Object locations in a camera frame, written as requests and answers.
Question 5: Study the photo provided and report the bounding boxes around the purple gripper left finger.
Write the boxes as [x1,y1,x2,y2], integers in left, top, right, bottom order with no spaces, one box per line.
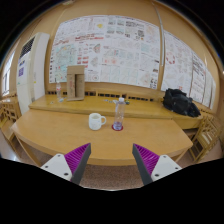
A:
[42,143,91,185]

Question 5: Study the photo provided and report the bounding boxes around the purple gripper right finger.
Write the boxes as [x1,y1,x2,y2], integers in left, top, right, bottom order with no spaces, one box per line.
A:
[132,144,181,185]

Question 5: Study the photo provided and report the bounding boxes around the clear plastic water bottle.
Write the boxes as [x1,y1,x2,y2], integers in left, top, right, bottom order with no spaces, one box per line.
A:
[113,97,126,126]

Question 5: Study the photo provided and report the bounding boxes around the white ceramic mug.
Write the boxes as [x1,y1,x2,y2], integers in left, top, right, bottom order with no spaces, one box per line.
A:
[89,113,106,131]

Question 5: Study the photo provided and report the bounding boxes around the red round coaster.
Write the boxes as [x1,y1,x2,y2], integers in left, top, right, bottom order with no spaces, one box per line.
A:
[112,124,123,131]

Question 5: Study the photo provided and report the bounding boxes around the wooden chair at right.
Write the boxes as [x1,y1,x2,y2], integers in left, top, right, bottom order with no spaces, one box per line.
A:
[189,116,223,163]

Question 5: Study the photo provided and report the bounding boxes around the black backpack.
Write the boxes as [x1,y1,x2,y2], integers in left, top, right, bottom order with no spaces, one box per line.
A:
[163,88,201,117]

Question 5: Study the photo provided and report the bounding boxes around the small items on far table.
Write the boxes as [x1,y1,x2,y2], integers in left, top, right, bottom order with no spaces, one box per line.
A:
[103,99,130,105]

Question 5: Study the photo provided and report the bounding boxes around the brown cardboard box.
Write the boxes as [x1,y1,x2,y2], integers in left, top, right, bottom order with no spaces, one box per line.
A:
[67,65,85,101]

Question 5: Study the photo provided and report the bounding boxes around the far clear plastic bottle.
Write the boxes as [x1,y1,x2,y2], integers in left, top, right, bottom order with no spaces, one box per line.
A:
[56,81,61,99]

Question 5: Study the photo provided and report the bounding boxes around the wooden chairs at left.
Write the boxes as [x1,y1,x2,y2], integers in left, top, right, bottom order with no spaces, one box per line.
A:
[0,97,21,147]

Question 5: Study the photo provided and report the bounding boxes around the white standing air conditioner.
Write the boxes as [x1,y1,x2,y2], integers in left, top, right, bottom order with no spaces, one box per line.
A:
[16,32,50,114]

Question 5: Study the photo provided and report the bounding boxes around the window at left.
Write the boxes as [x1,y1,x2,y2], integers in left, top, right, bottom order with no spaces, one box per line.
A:
[2,51,15,96]

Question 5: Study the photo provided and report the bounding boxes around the right wall poster sheet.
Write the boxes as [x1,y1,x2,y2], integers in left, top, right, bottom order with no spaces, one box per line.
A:
[161,31,216,109]

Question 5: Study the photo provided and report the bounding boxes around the large wall poster sheet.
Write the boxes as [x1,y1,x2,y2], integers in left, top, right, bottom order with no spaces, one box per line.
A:
[49,15,160,89]

